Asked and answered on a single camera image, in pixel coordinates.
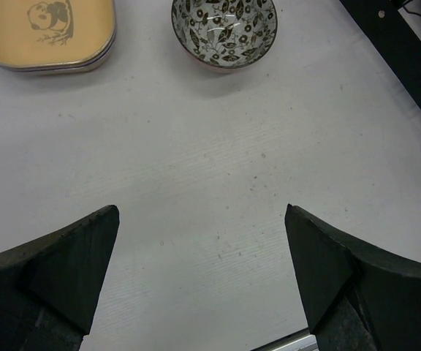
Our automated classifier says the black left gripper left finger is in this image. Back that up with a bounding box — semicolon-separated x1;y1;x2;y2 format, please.
0;205;119;350

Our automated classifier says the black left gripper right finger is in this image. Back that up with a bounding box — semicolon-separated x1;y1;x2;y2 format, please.
285;205;421;350

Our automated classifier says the yellow panda plate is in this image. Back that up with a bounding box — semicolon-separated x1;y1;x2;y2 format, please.
0;0;116;70

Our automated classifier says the pink floral-inside bowl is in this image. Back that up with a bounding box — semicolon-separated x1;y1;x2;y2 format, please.
171;0;278;72

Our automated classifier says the purple panda plate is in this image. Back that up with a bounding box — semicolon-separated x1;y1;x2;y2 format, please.
11;31;116;75

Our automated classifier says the aluminium mounting rail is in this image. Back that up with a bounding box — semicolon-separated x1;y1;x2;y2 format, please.
252;330;319;351

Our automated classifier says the black wire dish rack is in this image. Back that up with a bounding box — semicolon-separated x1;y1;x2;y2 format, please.
341;1;421;110

